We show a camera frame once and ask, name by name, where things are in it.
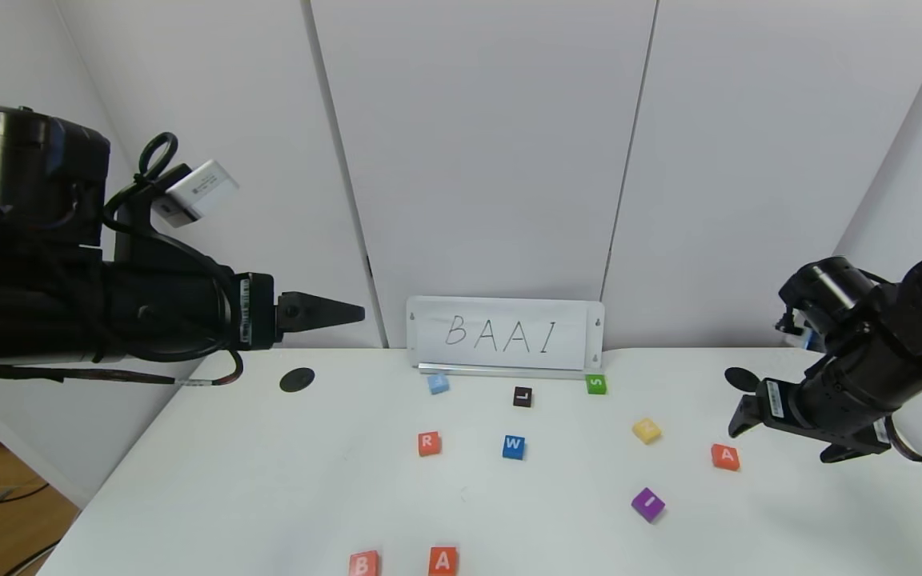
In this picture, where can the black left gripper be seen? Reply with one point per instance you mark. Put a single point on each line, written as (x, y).
(256, 310)

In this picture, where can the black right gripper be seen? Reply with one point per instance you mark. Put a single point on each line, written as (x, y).
(773, 398)

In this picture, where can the orange letter B block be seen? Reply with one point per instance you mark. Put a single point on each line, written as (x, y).
(364, 565)

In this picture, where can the orange letter A block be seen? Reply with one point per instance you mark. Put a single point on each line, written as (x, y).
(443, 562)
(724, 458)

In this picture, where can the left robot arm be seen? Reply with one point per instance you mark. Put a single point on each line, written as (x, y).
(21, 176)

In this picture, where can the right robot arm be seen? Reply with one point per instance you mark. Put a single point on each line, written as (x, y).
(845, 296)

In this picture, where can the white paper reading BAAI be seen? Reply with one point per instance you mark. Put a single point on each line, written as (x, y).
(429, 352)

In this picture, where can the black round table grommet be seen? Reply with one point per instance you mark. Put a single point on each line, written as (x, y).
(737, 378)
(298, 381)

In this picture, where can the yellow letter block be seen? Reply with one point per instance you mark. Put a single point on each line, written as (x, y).
(646, 431)

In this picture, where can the purple letter I block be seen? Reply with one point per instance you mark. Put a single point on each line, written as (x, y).
(647, 505)

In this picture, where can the light blue letter block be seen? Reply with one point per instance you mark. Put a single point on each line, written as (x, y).
(438, 385)

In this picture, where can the green letter S block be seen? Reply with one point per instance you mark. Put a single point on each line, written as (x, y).
(596, 386)

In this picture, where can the white sign holder board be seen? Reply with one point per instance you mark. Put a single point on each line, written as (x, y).
(594, 340)

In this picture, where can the orange letter R block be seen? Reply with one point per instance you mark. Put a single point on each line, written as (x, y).
(429, 445)

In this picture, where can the black letter L block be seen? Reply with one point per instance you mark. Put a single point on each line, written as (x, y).
(522, 398)

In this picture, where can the blue letter W block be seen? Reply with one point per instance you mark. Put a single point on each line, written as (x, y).
(513, 448)

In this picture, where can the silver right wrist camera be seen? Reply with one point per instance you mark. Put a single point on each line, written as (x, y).
(801, 340)

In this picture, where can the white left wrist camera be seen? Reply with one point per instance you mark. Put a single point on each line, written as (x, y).
(201, 192)

